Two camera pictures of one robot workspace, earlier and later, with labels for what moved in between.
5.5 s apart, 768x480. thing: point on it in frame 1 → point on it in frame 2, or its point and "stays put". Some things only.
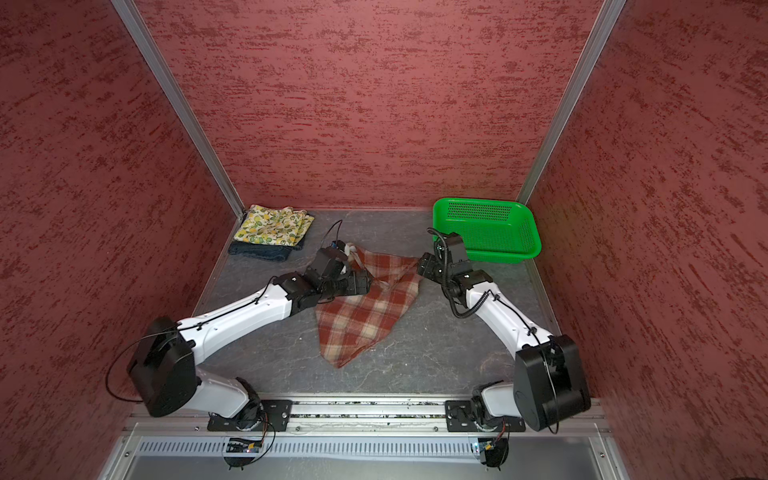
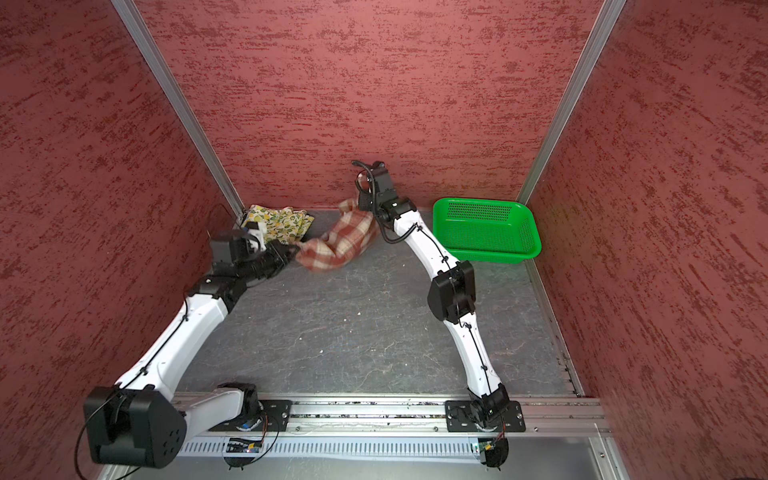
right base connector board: [495, 451] stays put
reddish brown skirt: [352, 323] → [352, 234]
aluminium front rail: [372, 416] stays put
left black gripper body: [345, 285] → [266, 263]
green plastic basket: [495, 231] stays put
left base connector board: [239, 445] stays put
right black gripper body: [435, 269] → [370, 201]
